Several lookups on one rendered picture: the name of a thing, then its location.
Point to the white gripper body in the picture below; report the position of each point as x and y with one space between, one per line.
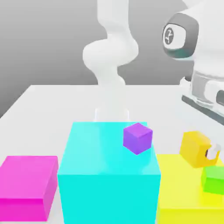
203 108

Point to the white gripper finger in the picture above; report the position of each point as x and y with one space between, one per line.
213 150

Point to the small orange cube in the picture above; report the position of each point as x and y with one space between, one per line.
192 148

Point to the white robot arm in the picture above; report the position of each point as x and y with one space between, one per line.
112 52

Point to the small green cube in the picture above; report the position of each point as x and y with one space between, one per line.
214 180

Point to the small purple cube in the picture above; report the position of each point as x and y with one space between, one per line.
137 138

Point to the large yellow box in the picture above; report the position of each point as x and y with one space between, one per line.
180 189

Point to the large cyan box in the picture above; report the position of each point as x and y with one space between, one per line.
108 183

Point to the large magenta box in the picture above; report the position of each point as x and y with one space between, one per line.
24 178

